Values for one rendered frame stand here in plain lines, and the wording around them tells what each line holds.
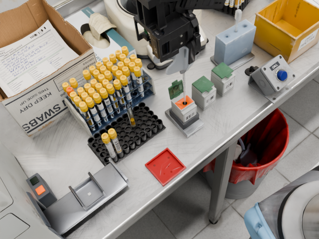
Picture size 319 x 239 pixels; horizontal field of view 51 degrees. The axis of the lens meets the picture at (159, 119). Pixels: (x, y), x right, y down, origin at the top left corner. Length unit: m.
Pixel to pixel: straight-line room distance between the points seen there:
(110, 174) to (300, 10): 0.68
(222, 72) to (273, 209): 0.44
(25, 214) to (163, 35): 0.35
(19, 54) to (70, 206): 0.47
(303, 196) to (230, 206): 1.23
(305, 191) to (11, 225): 0.42
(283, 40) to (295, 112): 1.09
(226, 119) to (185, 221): 0.88
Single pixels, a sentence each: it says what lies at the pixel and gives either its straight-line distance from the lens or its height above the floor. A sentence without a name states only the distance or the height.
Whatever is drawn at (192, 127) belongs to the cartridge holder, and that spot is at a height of 0.89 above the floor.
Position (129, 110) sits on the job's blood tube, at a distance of 0.75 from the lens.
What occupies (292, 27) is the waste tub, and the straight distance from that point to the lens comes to 1.08.
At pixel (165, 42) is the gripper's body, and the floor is 1.20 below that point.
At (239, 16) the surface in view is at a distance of 0.86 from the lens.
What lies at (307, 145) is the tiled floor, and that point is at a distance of 1.89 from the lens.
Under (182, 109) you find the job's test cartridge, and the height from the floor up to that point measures 0.95.
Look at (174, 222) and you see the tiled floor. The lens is 1.64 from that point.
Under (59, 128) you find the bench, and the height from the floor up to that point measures 0.88.
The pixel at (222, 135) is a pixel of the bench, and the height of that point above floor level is 0.87.
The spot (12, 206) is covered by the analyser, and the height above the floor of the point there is 1.12.
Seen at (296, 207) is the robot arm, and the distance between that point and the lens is 0.45.
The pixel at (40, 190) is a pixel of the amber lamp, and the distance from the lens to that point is 0.76.
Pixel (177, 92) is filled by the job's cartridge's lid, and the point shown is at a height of 0.96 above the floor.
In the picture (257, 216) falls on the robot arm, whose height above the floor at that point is 1.12.
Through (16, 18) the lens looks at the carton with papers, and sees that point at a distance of 1.04.
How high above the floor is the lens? 1.58
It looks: 56 degrees down
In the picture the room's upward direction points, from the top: 8 degrees counter-clockwise
